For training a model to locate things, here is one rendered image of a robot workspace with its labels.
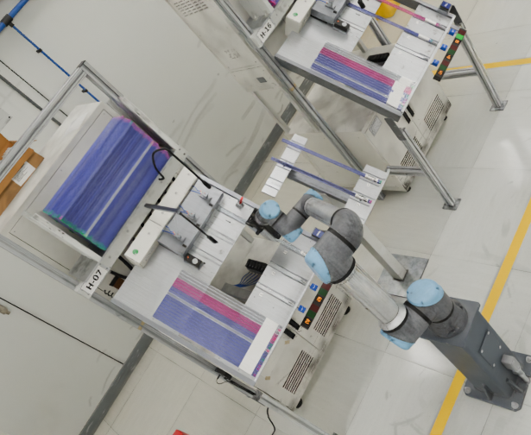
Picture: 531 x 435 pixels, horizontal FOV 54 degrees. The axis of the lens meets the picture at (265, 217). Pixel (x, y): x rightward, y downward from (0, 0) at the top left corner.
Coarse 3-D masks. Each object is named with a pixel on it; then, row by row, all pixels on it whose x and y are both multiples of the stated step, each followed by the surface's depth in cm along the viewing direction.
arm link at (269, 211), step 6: (264, 204) 204; (270, 204) 204; (276, 204) 205; (258, 210) 210; (264, 210) 203; (270, 210) 204; (276, 210) 204; (258, 216) 211; (264, 216) 204; (270, 216) 203; (276, 216) 205; (264, 222) 211; (270, 222) 206
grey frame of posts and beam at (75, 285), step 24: (96, 72) 214; (120, 96) 221; (168, 168) 235; (192, 168) 246; (144, 216) 230; (120, 240) 224; (48, 264) 209; (72, 288) 216; (120, 312) 232; (192, 360) 257; (240, 384) 278; (312, 432) 243
